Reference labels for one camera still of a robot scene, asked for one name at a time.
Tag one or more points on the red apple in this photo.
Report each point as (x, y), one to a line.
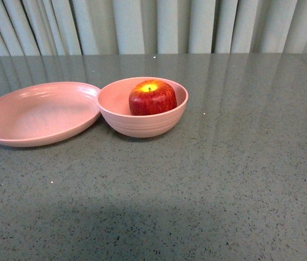
(152, 97)

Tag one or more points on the white pleated curtain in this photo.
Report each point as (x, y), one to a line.
(151, 27)

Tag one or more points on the pink bowl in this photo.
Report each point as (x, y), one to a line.
(113, 102)

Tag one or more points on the pink plate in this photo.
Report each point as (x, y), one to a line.
(47, 113)

